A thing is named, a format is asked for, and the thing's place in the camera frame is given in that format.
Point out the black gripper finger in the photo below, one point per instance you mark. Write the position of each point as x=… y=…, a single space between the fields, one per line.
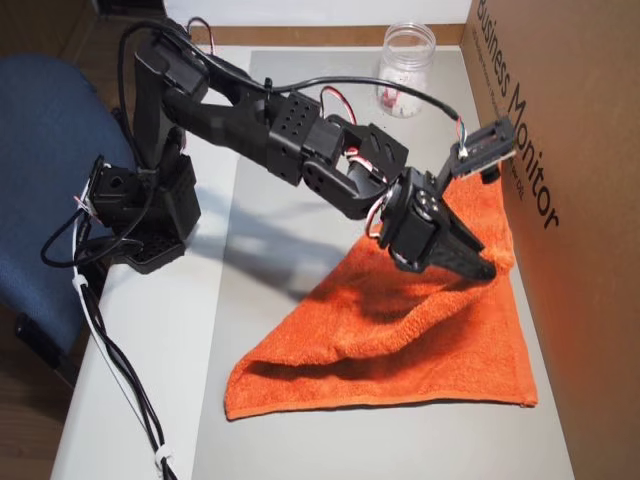
x=460 y=227
x=460 y=260

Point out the cardboard monitor box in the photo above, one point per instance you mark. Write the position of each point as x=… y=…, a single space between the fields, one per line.
x=575 y=300

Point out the white and red jar contents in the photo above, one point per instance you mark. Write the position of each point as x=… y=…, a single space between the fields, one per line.
x=402 y=100

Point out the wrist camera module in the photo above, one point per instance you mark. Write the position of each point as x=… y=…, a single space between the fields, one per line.
x=482 y=147

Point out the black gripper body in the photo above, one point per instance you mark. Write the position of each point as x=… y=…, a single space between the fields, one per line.
x=419 y=231

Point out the blue office chair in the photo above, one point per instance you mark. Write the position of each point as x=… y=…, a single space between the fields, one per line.
x=45 y=150

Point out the brown back board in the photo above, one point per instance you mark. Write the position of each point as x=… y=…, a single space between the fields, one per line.
x=300 y=36

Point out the orange terry towel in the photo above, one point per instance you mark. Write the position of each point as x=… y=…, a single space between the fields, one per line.
x=400 y=370

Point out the clear plastic jar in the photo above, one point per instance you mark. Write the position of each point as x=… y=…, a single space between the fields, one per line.
x=407 y=55

